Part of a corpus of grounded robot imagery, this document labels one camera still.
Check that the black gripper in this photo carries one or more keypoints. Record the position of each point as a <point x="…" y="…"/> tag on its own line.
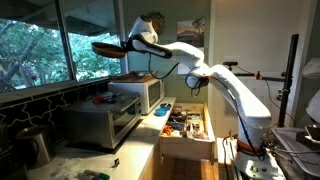
<point x="128" y="46"/>

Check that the brown woven basket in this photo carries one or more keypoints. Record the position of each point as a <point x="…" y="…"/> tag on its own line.
<point x="107" y="50"/>

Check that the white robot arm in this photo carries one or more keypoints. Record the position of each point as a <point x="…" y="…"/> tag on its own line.
<point x="233" y="93"/>

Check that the white microwave oven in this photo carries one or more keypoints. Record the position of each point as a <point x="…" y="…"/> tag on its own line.
<point x="136" y="95"/>

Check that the stainless steel toaster oven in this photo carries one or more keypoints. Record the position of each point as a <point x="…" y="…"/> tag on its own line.
<point x="100" y="121"/>

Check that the landscape picture print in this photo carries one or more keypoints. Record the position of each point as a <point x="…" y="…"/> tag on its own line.
<point x="190" y="33"/>

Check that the dark blue bowl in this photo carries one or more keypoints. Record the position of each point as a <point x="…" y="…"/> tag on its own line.
<point x="165" y="106"/>

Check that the teal bowl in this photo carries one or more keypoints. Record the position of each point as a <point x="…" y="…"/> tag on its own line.
<point x="161" y="112"/>

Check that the large glass window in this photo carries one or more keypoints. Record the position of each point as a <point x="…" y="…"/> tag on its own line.
<point x="36" y="53"/>

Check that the open wooden drawer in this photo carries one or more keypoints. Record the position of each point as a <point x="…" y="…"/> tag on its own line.
<point x="186" y="146"/>

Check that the black binder clip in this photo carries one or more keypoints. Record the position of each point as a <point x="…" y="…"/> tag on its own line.
<point x="116" y="162"/>

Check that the wooden counter cabinet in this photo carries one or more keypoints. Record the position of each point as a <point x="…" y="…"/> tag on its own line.
<point x="155" y="163"/>

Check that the green marker pen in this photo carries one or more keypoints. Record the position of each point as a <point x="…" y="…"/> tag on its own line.
<point x="98" y="175"/>

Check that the metal pot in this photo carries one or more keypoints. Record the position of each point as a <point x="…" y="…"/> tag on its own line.
<point x="33" y="146"/>

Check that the black vertical stand pole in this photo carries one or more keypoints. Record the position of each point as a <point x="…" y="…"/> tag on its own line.
<point x="287" y="80"/>

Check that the person in white clothes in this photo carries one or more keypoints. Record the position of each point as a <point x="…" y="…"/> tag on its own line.
<point x="313" y="103"/>

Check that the grey side table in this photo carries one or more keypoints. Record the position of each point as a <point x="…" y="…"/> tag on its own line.
<point x="293" y="153"/>

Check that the sun shaped wall decoration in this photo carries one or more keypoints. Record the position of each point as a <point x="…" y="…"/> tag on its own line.
<point x="160" y="23"/>

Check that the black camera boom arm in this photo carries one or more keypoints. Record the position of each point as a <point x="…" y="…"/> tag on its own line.
<point x="256" y="76"/>

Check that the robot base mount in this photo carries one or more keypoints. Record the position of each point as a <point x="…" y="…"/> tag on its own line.
<point x="256" y="168"/>

